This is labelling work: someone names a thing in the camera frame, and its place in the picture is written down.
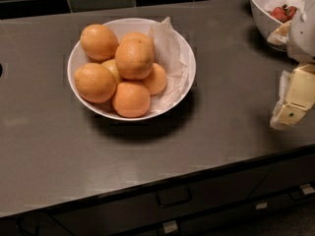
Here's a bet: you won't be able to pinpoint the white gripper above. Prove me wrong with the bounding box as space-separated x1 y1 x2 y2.
270 0 315 130

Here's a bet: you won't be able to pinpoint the white bowl with strawberries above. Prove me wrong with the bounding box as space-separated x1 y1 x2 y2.
250 0 306 52

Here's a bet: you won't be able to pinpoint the white bowl with oranges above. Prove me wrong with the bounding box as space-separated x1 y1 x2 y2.
66 17 197 122

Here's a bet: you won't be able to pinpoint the dark drawer front right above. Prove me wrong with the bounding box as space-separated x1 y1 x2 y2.
249 153 315 212

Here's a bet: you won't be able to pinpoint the dark drawer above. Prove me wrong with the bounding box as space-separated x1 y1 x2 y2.
54 166 270 236
249 153 315 212

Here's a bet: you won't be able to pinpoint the red strawberries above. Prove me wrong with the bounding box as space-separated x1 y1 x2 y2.
270 5 298 23

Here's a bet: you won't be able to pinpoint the dark drawer front left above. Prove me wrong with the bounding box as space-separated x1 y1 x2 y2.
54 166 270 236

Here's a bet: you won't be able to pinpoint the white paper liner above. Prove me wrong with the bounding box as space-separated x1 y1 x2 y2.
149 17 196 116

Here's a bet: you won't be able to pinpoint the small pale orange middle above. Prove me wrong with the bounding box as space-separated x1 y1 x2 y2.
102 59 123 84

